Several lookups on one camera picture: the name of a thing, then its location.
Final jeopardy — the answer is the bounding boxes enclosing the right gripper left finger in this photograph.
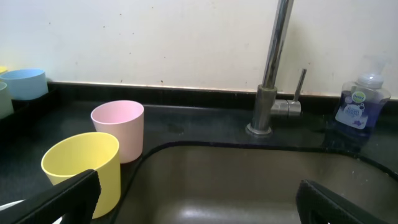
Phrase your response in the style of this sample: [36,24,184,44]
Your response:
[0,169,101,224]

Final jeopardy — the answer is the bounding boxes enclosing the blue soap bottle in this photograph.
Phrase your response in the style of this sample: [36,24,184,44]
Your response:
[334,55,392,131]

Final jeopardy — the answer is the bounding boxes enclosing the green cup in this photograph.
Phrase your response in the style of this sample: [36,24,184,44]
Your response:
[0,82,15,120]

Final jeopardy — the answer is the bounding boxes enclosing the blue cup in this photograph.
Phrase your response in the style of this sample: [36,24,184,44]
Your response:
[0,68,49,101]

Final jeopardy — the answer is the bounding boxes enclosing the steel tap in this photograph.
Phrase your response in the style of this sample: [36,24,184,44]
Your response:
[245,0,308,136]

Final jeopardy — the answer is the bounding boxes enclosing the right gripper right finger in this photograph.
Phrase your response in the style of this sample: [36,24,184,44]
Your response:
[295,179,391,224]

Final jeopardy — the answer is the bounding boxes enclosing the steel sink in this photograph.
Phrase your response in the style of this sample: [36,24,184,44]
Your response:
[111,144,398,224]

